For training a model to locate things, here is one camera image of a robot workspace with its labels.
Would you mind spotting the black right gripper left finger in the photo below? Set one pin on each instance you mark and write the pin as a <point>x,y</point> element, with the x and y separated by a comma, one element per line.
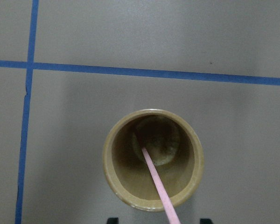
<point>113,220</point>

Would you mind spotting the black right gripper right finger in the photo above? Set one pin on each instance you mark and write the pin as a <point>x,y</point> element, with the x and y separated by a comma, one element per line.
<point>205,221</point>

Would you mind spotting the yellow ribbed cup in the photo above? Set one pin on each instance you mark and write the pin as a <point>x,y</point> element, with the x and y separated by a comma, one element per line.
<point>174,148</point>

